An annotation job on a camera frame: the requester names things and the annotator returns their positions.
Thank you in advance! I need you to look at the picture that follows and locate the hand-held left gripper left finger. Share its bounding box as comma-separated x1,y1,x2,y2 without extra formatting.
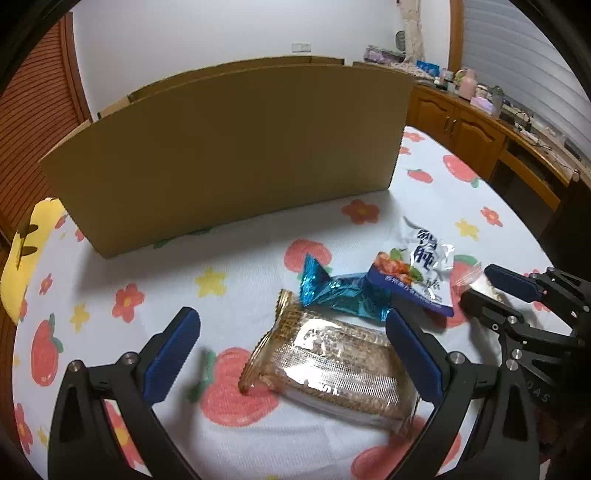
48,305,202,480

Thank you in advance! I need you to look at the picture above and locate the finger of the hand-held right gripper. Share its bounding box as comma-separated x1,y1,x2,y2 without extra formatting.
484,263,549,304
460,288,526,334

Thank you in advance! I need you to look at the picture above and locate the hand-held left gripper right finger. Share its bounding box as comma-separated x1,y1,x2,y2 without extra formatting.
385,308,541,480

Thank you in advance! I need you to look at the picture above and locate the small clear snack packet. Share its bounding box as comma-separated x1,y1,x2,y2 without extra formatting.
450,265,502,302

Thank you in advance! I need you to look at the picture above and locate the white snack packet blue edge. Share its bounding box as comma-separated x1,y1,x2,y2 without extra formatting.
366,215,456,318

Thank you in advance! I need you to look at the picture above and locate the clear biscuit packet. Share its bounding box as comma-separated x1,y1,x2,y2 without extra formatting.
237,289,421,435

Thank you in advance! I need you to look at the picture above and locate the blue foil snack packet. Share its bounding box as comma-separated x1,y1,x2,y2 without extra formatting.
298,253,398,322

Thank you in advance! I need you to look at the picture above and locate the cardboard box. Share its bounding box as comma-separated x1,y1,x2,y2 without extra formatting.
39,55,416,260

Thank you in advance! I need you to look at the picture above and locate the wooden cabinet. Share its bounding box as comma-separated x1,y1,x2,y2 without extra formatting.
353,60,591,234

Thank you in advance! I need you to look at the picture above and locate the yellow plush toy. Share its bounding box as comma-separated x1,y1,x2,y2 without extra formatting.
0,197,68,325

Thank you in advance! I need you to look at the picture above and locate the light purple box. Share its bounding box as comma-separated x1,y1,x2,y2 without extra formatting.
470,90,502,116

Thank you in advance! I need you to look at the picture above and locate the pink bottle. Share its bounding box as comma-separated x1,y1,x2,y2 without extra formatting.
457,69,479,99

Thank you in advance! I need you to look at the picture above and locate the grey window blind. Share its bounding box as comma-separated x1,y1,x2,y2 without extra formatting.
462,0,591,163

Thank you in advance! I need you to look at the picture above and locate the folded patterned cloth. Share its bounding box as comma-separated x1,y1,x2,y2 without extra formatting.
379,62,433,79

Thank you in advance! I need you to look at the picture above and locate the purple bag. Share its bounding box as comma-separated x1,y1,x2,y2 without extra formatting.
363,45,403,64

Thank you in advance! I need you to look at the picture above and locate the wooden louvered wardrobe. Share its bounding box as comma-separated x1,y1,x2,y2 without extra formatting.
0,13,92,243

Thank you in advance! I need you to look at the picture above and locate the beige patterned curtain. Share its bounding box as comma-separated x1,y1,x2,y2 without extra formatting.
399,0,424,62

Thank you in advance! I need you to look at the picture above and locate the wooden window frame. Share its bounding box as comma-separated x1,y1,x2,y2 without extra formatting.
448,0,465,77

